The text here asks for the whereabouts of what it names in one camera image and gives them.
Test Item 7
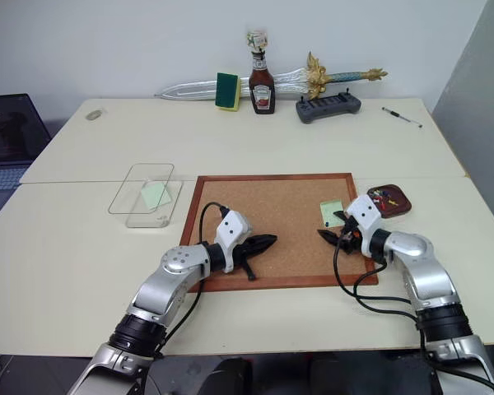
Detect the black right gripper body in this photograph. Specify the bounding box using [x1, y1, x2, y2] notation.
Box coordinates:
[337, 217, 364, 256]

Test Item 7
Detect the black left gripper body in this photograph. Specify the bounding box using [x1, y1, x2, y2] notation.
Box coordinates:
[231, 238, 258, 271]

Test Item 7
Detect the small green sticky note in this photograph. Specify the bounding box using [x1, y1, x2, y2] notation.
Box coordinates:
[319, 199, 344, 228]

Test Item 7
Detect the brown oval tray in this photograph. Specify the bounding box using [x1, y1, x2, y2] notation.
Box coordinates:
[366, 184, 413, 219]

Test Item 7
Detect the clear plastic box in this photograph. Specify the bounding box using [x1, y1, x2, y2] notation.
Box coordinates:
[107, 162, 184, 229]

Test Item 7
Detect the large green sticky note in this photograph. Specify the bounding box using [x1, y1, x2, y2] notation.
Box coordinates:
[140, 182, 175, 207]

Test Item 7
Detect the wood-framed cork board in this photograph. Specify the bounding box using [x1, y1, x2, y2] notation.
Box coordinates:
[179, 172, 380, 294]

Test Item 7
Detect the grey handheld controller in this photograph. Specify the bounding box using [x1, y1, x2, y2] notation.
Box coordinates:
[294, 87, 362, 125]

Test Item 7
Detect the black and silver pen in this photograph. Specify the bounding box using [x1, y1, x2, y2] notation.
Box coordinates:
[380, 106, 424, 129]

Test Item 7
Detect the silver toy sword gold hilt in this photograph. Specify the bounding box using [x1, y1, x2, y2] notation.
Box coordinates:
[153, 50, 389, 102]

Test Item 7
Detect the ketchup bottle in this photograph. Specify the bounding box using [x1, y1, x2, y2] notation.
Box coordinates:
[248, 48, 277, 115]

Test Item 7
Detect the green and yellow sponge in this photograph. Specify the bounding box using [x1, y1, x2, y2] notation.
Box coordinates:
[214, 72, 243, 113]

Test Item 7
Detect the grey partition panel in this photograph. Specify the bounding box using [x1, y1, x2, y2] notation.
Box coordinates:
[431, 0, 494, 244]

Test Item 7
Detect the small printed jar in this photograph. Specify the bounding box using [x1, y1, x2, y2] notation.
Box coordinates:
[245, 29, 270, 53]

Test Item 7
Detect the dark laptop computer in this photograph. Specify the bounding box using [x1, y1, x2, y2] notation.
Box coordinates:
[0, 93, 53, 203]

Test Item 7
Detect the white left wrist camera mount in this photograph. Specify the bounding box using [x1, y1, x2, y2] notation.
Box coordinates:
[213, 210, 254, 274]

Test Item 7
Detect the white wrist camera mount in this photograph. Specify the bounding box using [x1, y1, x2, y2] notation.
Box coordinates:
[213, 210, 254, 274]
[344, 193, 386, 257]

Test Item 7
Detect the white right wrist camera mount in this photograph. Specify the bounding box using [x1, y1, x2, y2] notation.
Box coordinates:
[344, 193, 386, 257]

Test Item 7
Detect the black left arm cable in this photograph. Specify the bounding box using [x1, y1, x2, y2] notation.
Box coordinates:
[146, 201, 231, 371]

